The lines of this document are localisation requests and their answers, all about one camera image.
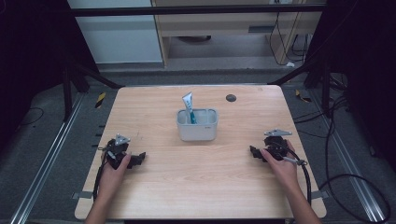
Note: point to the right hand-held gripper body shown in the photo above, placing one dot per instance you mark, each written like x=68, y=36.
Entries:
x=275, y=147

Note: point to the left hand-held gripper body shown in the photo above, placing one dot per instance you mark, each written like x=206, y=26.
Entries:
x=115, y=152

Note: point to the grey plastic container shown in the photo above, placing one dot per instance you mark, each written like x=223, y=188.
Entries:
x=196, y=130

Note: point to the white and teal toothpaste tube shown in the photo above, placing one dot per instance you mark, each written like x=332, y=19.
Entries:
x=188, y=104

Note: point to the person's right hand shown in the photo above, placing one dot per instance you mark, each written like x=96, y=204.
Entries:
x=283, y=169

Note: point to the person's left hand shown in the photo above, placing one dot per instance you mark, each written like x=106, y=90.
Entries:
x=110, y=182

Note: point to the grey tape piece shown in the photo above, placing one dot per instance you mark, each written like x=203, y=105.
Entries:
x=82, y=195
x=320, y=195

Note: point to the yellow and black tape strip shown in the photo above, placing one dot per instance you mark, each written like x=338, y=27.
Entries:
x=302, y=96
x=100, y=100

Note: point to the round grey table grommet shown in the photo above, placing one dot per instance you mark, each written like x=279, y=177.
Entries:
x=231, y=98

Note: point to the black metal stand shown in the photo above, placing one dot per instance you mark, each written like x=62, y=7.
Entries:
x=325, y=90
x=67, y=93

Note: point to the small white plug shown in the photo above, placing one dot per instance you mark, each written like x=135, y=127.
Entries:
x=290, y=64

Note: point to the white cabinet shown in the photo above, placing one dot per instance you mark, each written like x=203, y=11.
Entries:
x=121, y=40

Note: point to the black curtain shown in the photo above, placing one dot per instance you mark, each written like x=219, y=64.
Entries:
x=364, y=62
x=31, y=56

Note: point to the light wooden desk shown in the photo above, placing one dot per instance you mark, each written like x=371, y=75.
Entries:
x=218, y=25

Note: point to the black horizontal bar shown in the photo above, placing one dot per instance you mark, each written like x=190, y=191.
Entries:
x=186, y=10

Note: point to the silver metal floor rail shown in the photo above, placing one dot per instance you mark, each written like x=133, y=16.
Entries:
x=351, y=168
x=46, y=161

